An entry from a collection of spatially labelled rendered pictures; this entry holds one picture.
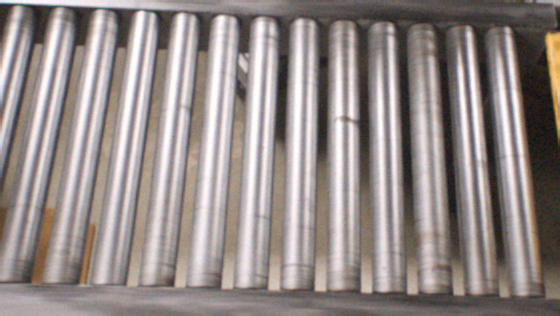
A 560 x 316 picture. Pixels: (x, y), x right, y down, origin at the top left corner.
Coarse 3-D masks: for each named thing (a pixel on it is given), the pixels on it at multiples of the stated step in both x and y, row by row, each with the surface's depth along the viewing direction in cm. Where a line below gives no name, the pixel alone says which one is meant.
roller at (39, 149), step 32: (64, 32) 119; (64, 64) 118; (32, 96) 115; (64, 96) 116; (32, 128) 112; (32, 160) 109; (32, 192) 107; (32, 224) 106; (0, 256) 104; (32, 256) 105
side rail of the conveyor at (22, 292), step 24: (0, 288) 101; (24, 288) 101; (48, 288) 101; (72, 288) 102; (96, 288) 102; (120, 288) 102; (144, 288) 102; (168, 288) 102; (192, 288) 102; (216, 288) 103; (0, 312) 100; (24, 312) 100; (48, 312) 100; (72, 312) 100; (96, 312) 100; (120, 312) 101; (144, 312) 101; (168, 312) 101; (192, 312) 101; (216, 312) 101; (240, 312) 101; (264, 312) 102; (288, 312) 102; (312, 312) 102; (336, 312) 102; (360, 312) 102; (384, 312) 102; (408, 312) 103; (432, 312) 103; (456, 312) 103; (480, 312) 103; (504, 312) 103; (528, 312) 104; (552, 312) 104
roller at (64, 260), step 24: (96, 24) 120; (120, 24) 123; (96, 48) 118; (96, 72) 116; (96, 96) 115; (72, 120) 114; (96, 120) 113; (72, 144) 111; (96, 144) 112; (72, 168) 109; (96, 168) 111; (72, 192) 108; (72, 216) 106; (72, 240) 105; (48, 264) 103; (72, 264) 104
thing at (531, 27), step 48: (0, 0) 121; (48, 0) 122; (96, 0) 122; (144, 0) 123; (192, 0) 123; (240, 0) 124; (288, 0) 124; (336, 0) 125; (384, 0) 125; (432, 0) 126; (480, 0) 126; (240, 48) 132; (288, 48) 132; (480, 48) 131; (528, 48) 131
